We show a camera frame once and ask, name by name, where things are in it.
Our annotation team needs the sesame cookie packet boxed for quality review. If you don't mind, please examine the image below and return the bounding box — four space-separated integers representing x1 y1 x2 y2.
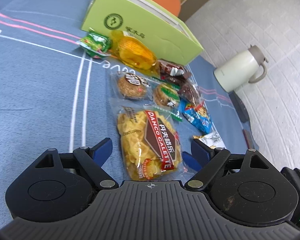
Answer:
110 72 153 101

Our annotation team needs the Danco Galette chips bag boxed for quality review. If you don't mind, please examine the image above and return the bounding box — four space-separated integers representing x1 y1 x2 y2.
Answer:
117 106 183 181

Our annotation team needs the green label cookie packet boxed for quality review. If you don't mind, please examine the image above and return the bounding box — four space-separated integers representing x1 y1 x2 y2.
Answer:
151 82 183 122

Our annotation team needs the green pea snack packet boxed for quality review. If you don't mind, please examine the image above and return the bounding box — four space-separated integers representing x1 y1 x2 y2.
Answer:
76 28 112 59

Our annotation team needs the blue patterned tablecloth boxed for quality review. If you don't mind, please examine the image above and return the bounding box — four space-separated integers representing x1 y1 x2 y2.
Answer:
0 0 260 230

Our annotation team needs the silver gold snack packet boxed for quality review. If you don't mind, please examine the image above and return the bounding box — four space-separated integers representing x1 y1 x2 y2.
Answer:
193 131 226 149

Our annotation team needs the white thermos jug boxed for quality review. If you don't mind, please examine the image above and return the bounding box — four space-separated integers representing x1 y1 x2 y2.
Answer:
214 45 268 93

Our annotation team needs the dark red chocolate packet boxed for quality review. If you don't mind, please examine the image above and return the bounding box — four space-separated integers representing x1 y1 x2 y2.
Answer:
158 59 192 87

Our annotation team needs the orange jelly packet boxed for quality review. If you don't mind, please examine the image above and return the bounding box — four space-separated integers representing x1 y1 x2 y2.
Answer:
110 30 160 77

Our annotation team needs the blue cookie packet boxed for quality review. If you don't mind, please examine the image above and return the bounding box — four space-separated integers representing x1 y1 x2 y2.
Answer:
179 99 212 134

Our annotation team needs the green cardboard snack box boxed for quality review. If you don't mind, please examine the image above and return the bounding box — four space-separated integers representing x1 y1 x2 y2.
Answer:
81 0 203 65

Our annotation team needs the brown cookie packet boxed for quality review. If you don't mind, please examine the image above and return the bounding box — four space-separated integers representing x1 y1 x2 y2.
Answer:
178 81 204 107

